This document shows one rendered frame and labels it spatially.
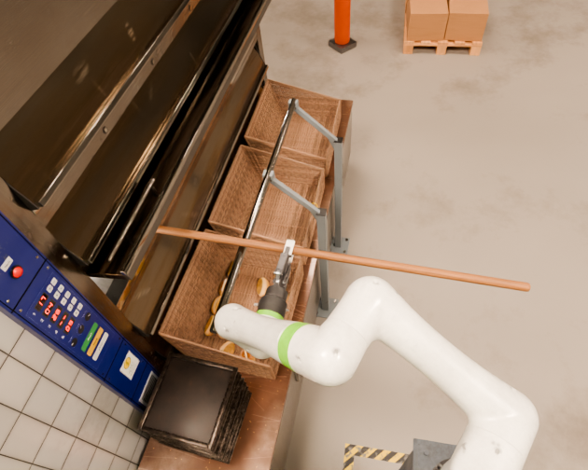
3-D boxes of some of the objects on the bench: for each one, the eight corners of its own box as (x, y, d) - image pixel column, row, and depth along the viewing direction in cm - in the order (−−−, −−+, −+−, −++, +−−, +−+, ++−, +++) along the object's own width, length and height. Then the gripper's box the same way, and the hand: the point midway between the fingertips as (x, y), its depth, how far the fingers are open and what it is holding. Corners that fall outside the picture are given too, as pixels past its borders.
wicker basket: (217, 253, 234) (204, 221, 211) (246, 177, 265) (239, 142, 243) (306, 267, 224) (302, 235, 202) (326, 186, 256) (325, 150, 234)
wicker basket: (175, 359, 201) (154, 334, 179) (217, 257, 232) (203, 226, 210) (276, 381, 191) (268, 359, 168) (305, 273, 222) (301, 241, 200)
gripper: (259, 286, 139) (279, 228, 153) (266, 310, 152) (284, 254, 166) (283, 290, 138) (300, 231, 151) (287, 313, 151) (302, 256, 164)
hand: (289, 251), depth 156 cm, fingers closed on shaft, 3 cm apart
